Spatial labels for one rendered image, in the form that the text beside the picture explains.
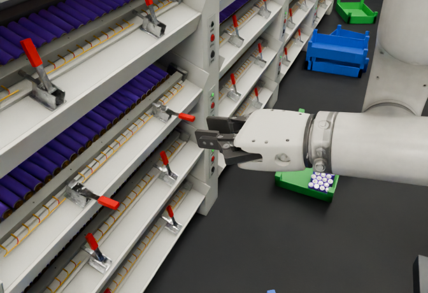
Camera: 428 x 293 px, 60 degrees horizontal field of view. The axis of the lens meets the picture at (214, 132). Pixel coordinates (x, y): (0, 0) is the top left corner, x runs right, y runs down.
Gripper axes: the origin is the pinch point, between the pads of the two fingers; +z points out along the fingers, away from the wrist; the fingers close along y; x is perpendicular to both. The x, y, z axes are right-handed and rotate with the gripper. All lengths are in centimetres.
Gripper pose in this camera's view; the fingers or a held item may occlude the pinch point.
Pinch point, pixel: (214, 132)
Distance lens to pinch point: 58.2
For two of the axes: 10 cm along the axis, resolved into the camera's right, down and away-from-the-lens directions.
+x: -1.9, -8.3, -5.2
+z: -8.9, -0.8, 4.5
